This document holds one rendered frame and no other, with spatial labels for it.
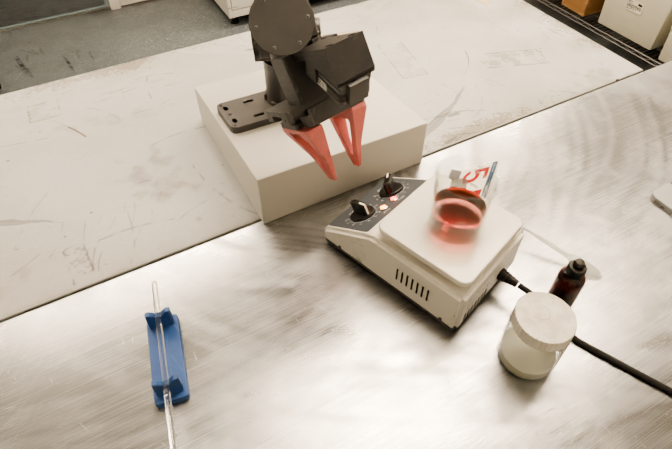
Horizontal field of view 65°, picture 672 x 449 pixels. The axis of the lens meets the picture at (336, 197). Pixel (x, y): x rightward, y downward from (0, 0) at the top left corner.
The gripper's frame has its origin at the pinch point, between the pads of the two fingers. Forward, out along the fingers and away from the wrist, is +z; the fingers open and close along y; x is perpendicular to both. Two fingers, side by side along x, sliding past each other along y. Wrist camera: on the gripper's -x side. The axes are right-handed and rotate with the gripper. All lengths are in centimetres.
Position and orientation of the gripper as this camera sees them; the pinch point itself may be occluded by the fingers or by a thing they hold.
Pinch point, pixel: (343, 165)
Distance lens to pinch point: 60.4
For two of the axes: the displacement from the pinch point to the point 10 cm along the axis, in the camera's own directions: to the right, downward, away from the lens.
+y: 8.1, -4.8, 3.4
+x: -4.7, -1.8, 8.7
